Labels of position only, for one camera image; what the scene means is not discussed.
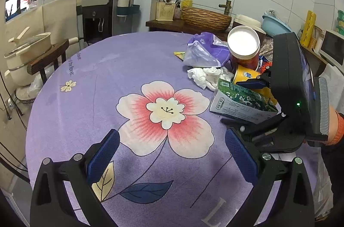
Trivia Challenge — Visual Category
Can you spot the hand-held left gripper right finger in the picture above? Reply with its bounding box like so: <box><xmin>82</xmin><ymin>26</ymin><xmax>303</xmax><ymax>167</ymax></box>
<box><xmin>225</xmin><ymin>127</ymin><xmax>315</xmax><ymax>227</ymax></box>

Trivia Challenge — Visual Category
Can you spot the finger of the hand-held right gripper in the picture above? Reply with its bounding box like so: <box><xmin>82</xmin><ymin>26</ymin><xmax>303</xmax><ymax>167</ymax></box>
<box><xmin>220</xmin><ymin>112</ymin><xmax>288</xmax><ymax>153</ymax></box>
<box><xmin>236</xmin><ymin>70</ymin><xmax>273</xmax><ymax>90</ymax></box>

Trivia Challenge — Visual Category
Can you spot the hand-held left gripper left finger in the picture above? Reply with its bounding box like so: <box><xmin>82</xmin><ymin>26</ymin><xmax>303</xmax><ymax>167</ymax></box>
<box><xmin>30</xmin><ymin>128</ymin><xmax>120</xmax><ymax>227</ymax></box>

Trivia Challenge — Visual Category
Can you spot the green and white carton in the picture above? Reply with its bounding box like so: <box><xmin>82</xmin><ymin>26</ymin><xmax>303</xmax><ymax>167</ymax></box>
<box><xmin>210</xmin><ymin>78</ymin><xmax>278</xmax><ymax>123</ymax></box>

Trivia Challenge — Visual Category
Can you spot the person's right hand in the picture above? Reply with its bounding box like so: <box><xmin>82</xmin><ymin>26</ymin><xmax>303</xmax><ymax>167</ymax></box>
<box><xmin>326</xmin><ymin>105</ymin><xmax>344</xmax><ymax>147</ymax></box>

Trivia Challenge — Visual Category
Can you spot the yellow paper cup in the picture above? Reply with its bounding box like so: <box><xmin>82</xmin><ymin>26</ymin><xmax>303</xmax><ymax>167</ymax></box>
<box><xmin>232</xmin><ymin>64</ymin><xmax>262</xmax><ymax>85</ymax></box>

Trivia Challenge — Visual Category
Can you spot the wooden side table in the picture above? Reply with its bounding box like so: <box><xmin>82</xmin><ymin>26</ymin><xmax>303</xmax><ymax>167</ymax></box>
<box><xmin>301</xmin><ymin>43</ymin><xmax>330</xmax><ymax>77</ymax></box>

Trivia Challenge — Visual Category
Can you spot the grey floral cloth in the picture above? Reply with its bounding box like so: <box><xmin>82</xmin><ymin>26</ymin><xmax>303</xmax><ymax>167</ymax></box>
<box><xmin>258</xmin><ymin>35</ymin><xmax>275</xmax><ymax>58</ymax></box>

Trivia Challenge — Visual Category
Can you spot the red cup with white lid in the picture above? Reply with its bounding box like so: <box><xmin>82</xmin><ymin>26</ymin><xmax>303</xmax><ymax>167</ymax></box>
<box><xmin>227</xmin><ymin>26</ymin><xmax>261</xmax><ymax>70</ymax></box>

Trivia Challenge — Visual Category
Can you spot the crumpled white tissue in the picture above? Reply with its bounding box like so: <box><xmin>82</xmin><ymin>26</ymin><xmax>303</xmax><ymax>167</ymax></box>
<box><xmin>187</xmin><ymin>66</ymin><xmax>234</xmax><ymax>90</ymax></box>

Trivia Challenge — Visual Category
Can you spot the light blue plastic basin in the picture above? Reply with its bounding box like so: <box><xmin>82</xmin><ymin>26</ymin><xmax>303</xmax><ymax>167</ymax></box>
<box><xmin>261</xmin><ymin>15</ymin><xmax>293</xmax><ymax>38</ymax></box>

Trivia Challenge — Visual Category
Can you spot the white microwave oven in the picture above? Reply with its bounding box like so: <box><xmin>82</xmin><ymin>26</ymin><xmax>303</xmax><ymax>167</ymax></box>
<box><xmin>318</xmin><ymin>30</ymin><xmax>344</xmax><ymax>66</ymax></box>

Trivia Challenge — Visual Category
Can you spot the yellow tall package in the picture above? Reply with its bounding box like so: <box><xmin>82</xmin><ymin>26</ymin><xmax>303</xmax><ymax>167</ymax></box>
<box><xmin>299</xmin><ymin>10</ymin><xmax>316</xmax><ymax>43</ymax></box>

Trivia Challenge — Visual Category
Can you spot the purple plastic bag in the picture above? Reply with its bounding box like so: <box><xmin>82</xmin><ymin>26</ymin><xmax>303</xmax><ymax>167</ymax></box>
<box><xmin>183</xmin><ymin>32</ymin><xmax>232</xmax><ymax>68</ymax></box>

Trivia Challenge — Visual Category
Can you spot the brown box with white lid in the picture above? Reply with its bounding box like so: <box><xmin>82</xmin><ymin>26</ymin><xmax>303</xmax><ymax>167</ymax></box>
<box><xmin>232</xmin><ymin>14</ymin><xmax>262</xmax><ymax>29</ymax></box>

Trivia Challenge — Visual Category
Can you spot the stack of green cups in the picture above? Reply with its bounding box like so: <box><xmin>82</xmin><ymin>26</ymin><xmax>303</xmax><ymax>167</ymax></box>
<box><xmin>336</xmin><ymin>10</ymin><xmax>344</xmax><ymax>35</ymax></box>

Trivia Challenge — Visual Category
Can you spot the woven basket basin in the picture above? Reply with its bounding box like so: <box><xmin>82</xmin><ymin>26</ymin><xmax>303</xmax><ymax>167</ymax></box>
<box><xmin>181</xmin><ymin>7</ymin><xmax>232</xmax><ymax>30</ymax></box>

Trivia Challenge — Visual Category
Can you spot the bamboo faucet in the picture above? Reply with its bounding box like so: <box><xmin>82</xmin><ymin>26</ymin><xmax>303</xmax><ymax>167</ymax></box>
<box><xmin>218</xmin><ymin>0</ymin><xmax>232</xmax><ymax>15</ymax></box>

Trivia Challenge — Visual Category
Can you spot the purple floral tablecloth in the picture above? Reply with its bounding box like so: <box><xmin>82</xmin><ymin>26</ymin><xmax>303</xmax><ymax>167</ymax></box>
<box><xmin>25</xmin><ymin>31</ymin><xmax>323</xmax><ymax>227</ymax></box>

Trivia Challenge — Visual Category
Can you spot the dark wooden counter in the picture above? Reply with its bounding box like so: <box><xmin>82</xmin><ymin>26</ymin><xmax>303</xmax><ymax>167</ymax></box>
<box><xmin>146</xmin><ymin>19</ymin><xmax>232</xmax><ymax>35</ymax></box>

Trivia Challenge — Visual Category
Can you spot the beige chopstick holder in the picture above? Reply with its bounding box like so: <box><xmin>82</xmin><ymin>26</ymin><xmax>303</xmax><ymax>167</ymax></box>
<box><xmin>156</xmin><ymin>2</ymin><xmax>177</xmax><ymax>21</ymax></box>

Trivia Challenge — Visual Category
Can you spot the dark wooden chair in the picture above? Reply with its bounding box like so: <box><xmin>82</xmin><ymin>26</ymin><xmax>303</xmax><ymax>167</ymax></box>
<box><xmin>27</xmin><ymin>39</ymin><xmax>70</xmax><ymax>82</ymax></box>

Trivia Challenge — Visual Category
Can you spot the cream cooking pot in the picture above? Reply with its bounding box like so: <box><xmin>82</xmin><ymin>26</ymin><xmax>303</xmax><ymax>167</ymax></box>
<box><xmin>4</xmin><ymin>32</ymin><xmax>81</xmax><ymax>86</ymax></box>

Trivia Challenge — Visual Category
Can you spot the blue-grey cup holder tray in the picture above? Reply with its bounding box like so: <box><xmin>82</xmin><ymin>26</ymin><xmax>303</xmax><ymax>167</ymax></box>
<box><xmin>116</xmin><ymin>4</ymin><xmax>141</xmax><ymax>18</ymax></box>

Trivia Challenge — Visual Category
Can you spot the cream ladle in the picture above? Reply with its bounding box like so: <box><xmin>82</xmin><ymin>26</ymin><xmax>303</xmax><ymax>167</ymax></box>
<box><xmin>8</xmin><ymin>27</ymin><xmax>31</xmax><ymax>43</ymax></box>

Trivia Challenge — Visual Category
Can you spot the beige padded panel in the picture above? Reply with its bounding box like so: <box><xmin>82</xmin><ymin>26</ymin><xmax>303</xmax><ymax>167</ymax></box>
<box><xmin>4</xmin><ymin>0</ymin><xmax>81</xmax><ymax>56</ymax></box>

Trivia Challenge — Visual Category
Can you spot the grey water dispenser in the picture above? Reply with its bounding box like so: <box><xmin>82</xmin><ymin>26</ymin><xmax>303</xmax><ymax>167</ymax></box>
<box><xmin>77</xmin><ymin>0</ymin><xmax>120</xmax><ymax>45</ymax></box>

